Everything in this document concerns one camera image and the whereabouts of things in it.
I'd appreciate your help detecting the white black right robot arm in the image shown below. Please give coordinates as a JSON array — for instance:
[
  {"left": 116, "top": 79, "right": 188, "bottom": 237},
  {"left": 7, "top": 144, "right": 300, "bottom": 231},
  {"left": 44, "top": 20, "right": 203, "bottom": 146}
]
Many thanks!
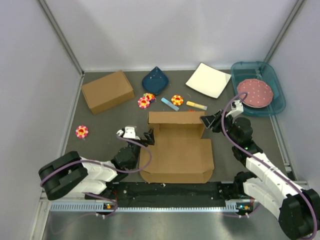
[{"left": 200, "top": 110, "right": 320, "bottom": 240}]

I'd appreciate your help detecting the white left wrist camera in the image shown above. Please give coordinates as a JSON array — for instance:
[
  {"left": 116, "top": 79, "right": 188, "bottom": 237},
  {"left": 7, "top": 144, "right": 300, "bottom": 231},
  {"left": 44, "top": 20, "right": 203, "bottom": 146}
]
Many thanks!
[{"left": 116, "top": 125, "right": 140, "bottom": 140}]

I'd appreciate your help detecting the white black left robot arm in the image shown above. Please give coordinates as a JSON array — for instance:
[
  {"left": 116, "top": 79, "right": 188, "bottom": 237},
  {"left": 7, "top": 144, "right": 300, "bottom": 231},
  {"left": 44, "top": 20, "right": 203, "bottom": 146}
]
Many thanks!
[{"left": 38, "top": 126, "right": 155, "bottom": 201}]

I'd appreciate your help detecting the blue chalk stick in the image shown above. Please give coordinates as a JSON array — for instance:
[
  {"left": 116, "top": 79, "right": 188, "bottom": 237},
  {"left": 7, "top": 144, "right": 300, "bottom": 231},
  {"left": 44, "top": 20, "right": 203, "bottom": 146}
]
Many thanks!
[{"left": 161, "top": 97, "right": 180, "bottom": 112}]

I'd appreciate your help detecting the rainbow flower plush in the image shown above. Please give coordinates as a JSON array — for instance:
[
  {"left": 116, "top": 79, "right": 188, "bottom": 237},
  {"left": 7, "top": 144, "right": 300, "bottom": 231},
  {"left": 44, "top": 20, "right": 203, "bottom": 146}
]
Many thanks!
[{"left": 143, "top": 92, "right": 156, "bottom": 103}]

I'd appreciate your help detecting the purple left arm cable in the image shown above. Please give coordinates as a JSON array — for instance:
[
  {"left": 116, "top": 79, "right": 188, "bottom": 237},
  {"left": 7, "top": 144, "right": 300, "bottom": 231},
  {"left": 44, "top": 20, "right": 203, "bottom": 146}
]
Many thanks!
[{"left": 39, "top": 129, "right": 153, "bottom": 218}]

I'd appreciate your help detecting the closed brown cardboard box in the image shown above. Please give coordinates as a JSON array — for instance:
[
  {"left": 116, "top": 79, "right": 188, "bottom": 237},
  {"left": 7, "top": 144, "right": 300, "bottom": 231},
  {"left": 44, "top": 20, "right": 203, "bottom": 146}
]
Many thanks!
[{"left": 81, "top": 70, "right": 135, "bottom": 115}]

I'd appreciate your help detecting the orange flower plush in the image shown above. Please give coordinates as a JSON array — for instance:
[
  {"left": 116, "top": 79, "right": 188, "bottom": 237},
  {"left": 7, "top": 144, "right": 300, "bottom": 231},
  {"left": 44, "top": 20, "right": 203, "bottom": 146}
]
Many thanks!
[{"left": 171, "top": 95, "right": 184, "bottom": 106}]

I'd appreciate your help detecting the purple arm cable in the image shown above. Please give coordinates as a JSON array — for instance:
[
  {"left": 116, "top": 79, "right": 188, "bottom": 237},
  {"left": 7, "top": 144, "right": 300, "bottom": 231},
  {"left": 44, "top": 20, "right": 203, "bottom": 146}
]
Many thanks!
[
  {"left": 221, "top": 91, "right": 318, "bottom": 240},
  {"left": 39, "top": 129, "right": 153, "bottom": 218}
]

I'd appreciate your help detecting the grey slotted cable duct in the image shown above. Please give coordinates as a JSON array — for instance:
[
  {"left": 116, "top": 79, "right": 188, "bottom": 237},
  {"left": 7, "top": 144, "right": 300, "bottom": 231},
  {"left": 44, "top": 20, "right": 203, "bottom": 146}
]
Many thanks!
[{"left": 49, "top": 201, "right": 253, "bottom": 213}]

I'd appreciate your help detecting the dark blue ceramic bowl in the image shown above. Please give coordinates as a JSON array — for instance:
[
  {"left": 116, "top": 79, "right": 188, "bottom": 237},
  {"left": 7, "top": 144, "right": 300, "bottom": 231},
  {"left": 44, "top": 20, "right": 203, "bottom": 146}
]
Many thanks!
[{"left": 141, "top": 66, "right": 169, "bottom": 95}]

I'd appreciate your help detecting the pink dotted plate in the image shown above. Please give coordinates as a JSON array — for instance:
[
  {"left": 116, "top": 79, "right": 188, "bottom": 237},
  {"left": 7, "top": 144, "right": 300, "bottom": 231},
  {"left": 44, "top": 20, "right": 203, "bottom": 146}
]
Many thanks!
[{"left": 236, "top": 78, "right": 274, "bottom": 108}]

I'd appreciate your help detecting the white square plate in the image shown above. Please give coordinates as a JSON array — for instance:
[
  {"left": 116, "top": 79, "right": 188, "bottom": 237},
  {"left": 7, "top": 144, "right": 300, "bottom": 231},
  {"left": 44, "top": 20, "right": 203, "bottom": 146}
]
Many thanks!
[{"left": 185, "top": 62, "right": 231, "bottom": 99}]

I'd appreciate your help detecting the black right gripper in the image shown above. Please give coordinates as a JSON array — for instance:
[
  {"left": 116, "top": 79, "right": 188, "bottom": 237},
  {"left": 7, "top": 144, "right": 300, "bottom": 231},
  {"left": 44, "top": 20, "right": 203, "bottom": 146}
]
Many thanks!
[{"left": 200, "top": 109, "right": 240, "bottom": 146}]

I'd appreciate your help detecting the teal plastic bin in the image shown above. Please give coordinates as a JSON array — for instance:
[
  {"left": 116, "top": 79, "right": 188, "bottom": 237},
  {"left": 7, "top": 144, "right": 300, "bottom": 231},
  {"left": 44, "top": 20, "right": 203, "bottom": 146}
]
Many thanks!
[{"left": 230, "top": 61, "right": 286, "bottom": 117}]

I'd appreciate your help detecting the brown cardboard box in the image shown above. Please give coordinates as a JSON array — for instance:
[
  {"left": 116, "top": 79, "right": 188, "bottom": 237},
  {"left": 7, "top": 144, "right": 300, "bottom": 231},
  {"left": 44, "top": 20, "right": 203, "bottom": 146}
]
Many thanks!
[
  {"left": 81, "top": 70, "right": 135, "bottom": 115},
  {"left": 139, "top": 111, "right": 215, "bottom": 184}
]

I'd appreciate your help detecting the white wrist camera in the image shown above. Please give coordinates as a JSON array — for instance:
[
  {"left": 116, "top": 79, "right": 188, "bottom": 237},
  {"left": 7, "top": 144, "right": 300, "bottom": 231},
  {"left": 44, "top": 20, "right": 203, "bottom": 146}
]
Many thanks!
[
  {"left": 116, "top": 125, "right": 140, "bottom": 140},
  {"left": 225, "top": 100, "right": 244, "bottom": 118}
]

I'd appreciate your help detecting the yellow chalk stick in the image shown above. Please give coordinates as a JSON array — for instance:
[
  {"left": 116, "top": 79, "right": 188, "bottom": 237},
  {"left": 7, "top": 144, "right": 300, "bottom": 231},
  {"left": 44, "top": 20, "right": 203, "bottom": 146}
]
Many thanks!
[{"left": 186, "top": 101, "right": 208, "bottom": 111}]

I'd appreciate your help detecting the pink flower plush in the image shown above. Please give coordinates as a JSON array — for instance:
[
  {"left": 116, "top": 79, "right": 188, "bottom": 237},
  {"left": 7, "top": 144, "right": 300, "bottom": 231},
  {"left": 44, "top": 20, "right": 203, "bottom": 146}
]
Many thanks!
[
  {"left": 75, "top": 125, "right": 89, "bottom": 139},
  {"left": 137, "top": 97, "right": 150, "bottom": 109}
]

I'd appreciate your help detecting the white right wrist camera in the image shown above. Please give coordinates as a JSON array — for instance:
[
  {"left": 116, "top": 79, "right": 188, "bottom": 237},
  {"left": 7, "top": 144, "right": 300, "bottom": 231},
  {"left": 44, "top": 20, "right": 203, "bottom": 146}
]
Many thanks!
[{"left": 225, "top": 100, "right": 244, "bottom": 118}]

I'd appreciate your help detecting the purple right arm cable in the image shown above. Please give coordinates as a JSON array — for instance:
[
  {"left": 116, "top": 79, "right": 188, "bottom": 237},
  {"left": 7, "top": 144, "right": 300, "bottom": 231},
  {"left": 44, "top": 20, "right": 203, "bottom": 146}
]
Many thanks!
[{"left": 221, "top": 91, "right": 318, "bottom": 240}]

